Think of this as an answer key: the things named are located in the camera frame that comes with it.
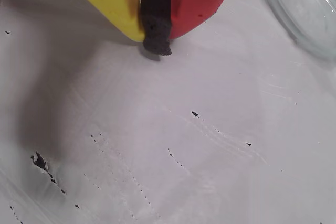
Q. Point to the white tablecloth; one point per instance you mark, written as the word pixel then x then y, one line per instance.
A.
pixel 183 129

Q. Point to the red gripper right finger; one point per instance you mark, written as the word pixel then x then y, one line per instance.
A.
pixel 199 1

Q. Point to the glass bowl of red balls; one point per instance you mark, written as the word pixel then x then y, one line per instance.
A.
pixel 302 11

